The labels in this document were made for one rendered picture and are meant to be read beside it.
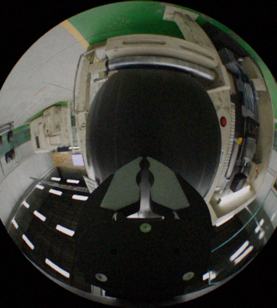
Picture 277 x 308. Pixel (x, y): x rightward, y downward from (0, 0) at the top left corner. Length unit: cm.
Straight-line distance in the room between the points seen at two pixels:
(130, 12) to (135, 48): 88
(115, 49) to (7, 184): 1132
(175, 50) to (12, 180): 1157
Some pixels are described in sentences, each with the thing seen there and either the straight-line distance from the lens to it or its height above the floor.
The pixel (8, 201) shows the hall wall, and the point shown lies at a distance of 1161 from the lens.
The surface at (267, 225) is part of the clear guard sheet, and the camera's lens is 76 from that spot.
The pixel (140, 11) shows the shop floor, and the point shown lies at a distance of 115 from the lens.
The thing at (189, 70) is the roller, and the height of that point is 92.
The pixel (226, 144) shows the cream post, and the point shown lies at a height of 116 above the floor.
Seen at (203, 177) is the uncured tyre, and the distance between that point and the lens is 19.
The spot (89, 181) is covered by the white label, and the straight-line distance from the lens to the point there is 21.
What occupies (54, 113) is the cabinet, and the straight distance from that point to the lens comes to 485.
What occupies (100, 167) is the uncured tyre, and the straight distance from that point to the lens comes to 17.
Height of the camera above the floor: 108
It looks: 21 degrees up
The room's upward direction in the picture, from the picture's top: 179 degrees clockwise
